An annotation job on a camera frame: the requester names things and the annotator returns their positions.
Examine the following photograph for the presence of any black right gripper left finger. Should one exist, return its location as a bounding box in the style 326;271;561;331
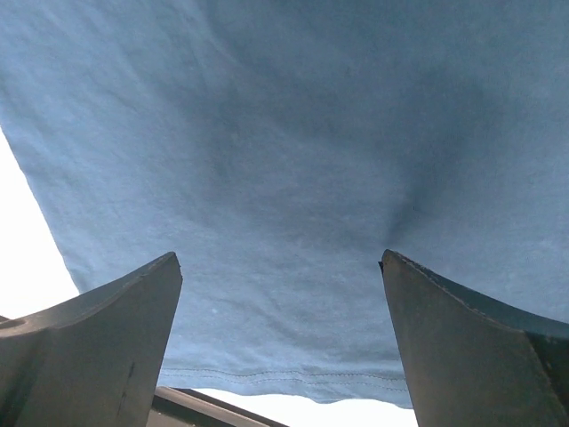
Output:
1;252;182;426

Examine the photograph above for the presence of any dark blue t shirt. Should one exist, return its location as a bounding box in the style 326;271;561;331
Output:
1;0;568;407

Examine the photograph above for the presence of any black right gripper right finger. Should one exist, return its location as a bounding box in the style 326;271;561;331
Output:
380;250;568;426

